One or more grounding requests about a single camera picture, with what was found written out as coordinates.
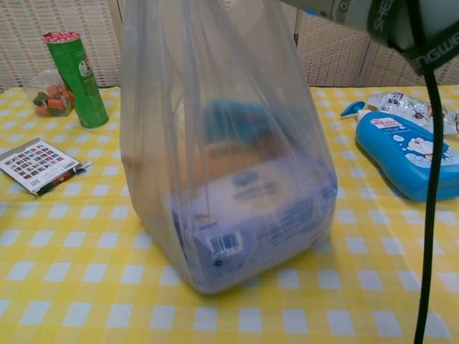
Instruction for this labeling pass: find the white wet wipes pack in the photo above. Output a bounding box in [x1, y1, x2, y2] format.
[171, 170, 338, 287]

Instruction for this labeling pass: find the yellow checked tablecloth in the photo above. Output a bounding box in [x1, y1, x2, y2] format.
[0, 85, 459, 344]

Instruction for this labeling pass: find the white snack pouch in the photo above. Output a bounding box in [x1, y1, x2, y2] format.
[365, 91, 459, 136]

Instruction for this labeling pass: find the beige woven folding screen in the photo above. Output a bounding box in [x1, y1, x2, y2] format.
[0, 0, 459, 95]

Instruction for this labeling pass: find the blue flat package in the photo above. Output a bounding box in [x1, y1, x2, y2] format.
[204, 98, 288, 148]

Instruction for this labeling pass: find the clear plastic bag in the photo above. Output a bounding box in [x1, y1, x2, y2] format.
[120, 0, 340, 295]

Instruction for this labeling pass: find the colourful grid card pack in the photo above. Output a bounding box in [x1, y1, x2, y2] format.
[0, 137, 93, 197]

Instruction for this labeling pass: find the small red snack bag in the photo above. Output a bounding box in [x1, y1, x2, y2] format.
[23, 70, 76, 118]

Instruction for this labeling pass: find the green chips can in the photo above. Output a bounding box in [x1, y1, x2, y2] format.
[42, 31, 110, 130]

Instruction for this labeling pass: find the dark cable strap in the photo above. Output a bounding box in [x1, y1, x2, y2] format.
[365, 0, 459, 76]

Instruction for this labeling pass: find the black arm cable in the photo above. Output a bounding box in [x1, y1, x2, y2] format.
[408, 0, 444, 344]

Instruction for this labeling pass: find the blue pump detergent bottle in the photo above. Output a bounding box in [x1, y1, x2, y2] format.
[339, 100, 459, 202]

